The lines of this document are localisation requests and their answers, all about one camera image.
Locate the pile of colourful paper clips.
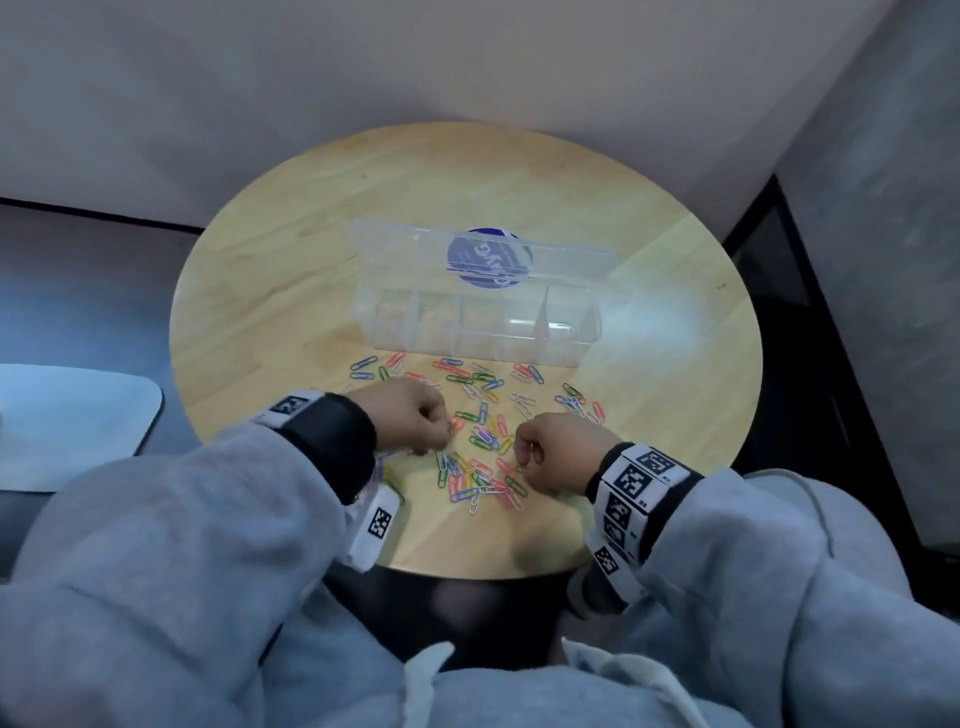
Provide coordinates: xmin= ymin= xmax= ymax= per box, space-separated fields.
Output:
xmin=348 ymin=352 xmax=607 ymax=516

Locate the person's right forearm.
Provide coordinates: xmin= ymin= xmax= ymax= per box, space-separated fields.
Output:
xmin=585 ymin=442 xmax=920 ymax=676

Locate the person's right hand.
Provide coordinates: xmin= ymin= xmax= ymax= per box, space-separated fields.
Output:
xmin=513 ymin=412 xmax=624 ymax=498

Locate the white rounded chair seat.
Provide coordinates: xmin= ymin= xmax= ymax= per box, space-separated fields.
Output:
xmin=0 ymin=363 xmax=164 ymax=493

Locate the grey hoodie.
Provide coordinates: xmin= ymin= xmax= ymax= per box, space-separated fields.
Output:
xmin=0 ymin=585 xmax=960 ymax=728

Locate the clear plastic compartment box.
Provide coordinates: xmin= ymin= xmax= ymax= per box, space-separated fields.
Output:
xmin=349 ymin=217 xmax=621 ymax=369

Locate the person's left forearm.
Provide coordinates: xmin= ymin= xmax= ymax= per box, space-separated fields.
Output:
xmin=11 ymin=391 xmax=380 ymax=624

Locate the white marker wrist band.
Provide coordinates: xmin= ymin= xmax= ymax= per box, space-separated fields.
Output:
xmin=253 ymin=388 xmax=406 ymax=575
xmin=567 ymin=442 xmax=704 ymax=618

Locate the person's left hand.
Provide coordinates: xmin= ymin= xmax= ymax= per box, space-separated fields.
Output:
xmin=351 ymin=377 xmax=456 ymax=457

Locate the thin white cable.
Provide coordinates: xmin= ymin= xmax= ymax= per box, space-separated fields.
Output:
xmin=750 ymin=468 xmax=837 ymax=560

